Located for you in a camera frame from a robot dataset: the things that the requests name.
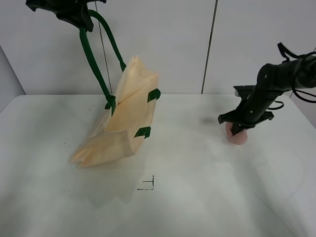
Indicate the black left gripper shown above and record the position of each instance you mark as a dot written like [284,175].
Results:
[75,12]

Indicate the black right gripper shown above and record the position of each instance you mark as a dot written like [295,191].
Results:
[248,114]

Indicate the pink peach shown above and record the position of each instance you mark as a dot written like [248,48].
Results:
[237,139]

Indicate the cream linen bag green handles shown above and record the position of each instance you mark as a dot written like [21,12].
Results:
[128,114]

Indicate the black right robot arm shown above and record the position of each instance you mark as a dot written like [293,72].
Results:
[272,82]

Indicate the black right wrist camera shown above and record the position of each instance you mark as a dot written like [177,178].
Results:
[243,91]

